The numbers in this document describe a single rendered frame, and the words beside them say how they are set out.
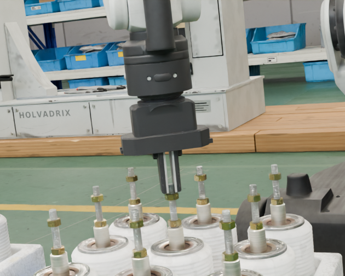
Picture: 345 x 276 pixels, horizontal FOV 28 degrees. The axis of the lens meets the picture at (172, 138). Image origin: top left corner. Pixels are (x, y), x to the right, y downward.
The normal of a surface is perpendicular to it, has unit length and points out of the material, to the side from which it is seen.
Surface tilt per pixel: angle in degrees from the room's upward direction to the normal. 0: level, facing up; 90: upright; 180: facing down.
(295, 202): 45
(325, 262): 0
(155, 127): 90
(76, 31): 90
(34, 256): 90
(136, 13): 90
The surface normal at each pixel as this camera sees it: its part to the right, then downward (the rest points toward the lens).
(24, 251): -0.11, -0.98
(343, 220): -0.37, -0.55
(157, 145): 0.15, 0.15
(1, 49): 0.90, -0.03
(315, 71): -0.42, 0.23
